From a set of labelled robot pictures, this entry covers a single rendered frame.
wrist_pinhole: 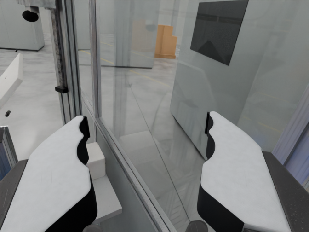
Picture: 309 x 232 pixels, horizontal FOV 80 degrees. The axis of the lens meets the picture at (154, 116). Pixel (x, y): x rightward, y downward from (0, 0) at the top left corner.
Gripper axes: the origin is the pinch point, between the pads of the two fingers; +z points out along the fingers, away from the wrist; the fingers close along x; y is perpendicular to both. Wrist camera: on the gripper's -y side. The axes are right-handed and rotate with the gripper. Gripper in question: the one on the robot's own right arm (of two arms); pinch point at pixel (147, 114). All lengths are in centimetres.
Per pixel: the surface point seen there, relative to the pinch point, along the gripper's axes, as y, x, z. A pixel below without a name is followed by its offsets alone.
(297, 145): 7.1, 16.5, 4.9
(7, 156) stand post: 30, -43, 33
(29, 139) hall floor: 126, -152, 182
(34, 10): -8, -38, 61
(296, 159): 8.1, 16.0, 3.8
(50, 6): -9, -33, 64
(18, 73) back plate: 5.4, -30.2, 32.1
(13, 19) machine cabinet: -3, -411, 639
